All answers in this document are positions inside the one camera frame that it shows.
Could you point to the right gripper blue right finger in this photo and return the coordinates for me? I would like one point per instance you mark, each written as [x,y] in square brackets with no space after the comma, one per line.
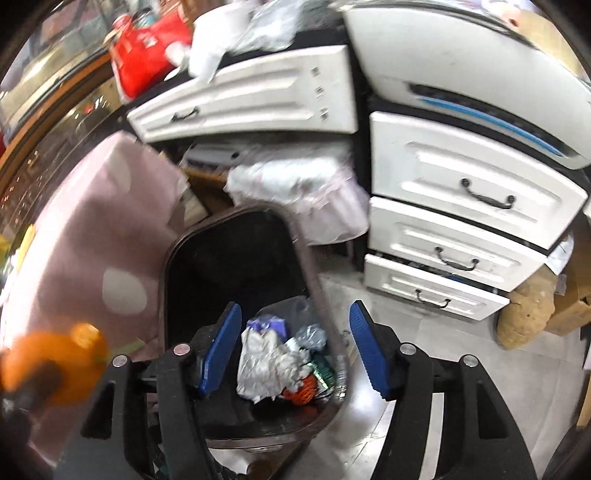
[374,352]

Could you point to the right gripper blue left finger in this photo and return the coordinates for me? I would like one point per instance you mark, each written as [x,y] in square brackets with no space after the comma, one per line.
[217,348]

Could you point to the purple wrapper trash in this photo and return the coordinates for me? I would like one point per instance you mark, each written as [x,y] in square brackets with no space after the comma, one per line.
[265,322]

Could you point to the dark oval trash bin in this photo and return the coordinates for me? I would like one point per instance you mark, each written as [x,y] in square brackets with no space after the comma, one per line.
[254,255]

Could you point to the orange foam net trash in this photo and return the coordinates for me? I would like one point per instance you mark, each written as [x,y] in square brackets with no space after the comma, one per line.
[305,393]

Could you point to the white bottom stack drawer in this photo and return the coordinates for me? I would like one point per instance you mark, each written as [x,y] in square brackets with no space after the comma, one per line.
[431,290]

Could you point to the white stack drawer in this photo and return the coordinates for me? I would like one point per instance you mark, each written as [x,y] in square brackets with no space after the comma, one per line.
[431,290]
[470,176]
[456,247]

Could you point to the white middle stack drawer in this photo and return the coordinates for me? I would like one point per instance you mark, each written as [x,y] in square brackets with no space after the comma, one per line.
[456,247]

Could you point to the brown stuffed sack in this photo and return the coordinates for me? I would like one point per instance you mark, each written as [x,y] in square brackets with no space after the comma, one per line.
[530,307]

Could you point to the white lace cloth bundle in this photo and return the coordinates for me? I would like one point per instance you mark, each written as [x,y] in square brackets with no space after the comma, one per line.
[321,193]

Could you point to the orange blurred object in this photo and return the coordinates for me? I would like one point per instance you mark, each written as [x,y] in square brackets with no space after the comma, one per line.
[70,364]

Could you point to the pink polka dot tablecloth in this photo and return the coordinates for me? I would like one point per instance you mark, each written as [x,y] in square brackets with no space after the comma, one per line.
[99,247]

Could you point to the white top stack drawer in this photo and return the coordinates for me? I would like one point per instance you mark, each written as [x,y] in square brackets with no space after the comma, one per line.
[470,176]

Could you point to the cardboard box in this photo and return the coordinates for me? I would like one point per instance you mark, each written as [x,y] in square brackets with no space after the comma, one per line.
[572,310]

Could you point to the white upper left drawer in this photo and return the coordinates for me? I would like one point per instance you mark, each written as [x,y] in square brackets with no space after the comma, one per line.
[307,89]

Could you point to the white printer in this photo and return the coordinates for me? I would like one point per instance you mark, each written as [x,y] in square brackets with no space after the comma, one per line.
[476,68]

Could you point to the red tote bag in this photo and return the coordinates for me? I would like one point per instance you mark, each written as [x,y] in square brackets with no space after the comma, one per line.
[137,46]

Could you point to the white paper cup stack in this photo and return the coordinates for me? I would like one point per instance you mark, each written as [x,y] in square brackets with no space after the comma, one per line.
[214,32]

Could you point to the clear crumpled plastic bag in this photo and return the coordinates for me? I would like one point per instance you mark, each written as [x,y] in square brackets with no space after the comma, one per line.
[273,26]

